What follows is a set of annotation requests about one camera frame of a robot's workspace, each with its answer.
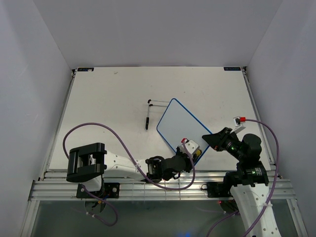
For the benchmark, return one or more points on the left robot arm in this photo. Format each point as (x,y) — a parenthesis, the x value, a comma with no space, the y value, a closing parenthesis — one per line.
(89,164)

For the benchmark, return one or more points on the left blue corner label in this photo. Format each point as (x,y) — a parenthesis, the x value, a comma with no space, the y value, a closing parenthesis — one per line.
(85,69)

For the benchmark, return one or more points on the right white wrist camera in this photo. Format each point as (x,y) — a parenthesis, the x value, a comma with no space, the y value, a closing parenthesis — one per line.
(239,124)

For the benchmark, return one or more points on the wire whiteboard stand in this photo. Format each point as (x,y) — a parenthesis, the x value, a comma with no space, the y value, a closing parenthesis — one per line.
(154,109)

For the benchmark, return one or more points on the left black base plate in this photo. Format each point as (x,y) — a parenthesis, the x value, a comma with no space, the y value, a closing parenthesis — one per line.
(108,190)

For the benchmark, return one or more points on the blue framed whiteboard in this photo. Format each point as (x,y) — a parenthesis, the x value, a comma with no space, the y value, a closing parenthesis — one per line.
(177,123)

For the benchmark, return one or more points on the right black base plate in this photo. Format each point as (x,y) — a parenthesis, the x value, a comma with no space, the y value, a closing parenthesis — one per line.
(216,190)

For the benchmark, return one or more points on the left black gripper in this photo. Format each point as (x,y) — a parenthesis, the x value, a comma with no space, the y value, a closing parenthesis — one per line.
(189,166)

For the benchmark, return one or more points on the right blue corner label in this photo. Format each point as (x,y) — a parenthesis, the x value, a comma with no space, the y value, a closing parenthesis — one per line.
(232,68)

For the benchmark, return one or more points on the blue corner label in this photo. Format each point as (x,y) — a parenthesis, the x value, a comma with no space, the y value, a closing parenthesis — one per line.
(232,68)
(85,69)

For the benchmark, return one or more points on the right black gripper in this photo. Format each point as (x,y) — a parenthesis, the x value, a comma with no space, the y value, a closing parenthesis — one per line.
(216,140)

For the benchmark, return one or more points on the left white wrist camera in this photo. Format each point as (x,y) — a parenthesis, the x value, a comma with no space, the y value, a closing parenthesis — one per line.
(187,145)

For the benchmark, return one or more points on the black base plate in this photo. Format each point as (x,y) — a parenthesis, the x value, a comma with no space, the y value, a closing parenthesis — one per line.
(108,190)
(216,190)

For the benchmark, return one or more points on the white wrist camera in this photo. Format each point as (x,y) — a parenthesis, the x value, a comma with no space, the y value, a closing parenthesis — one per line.
(239,124)
(187,145)

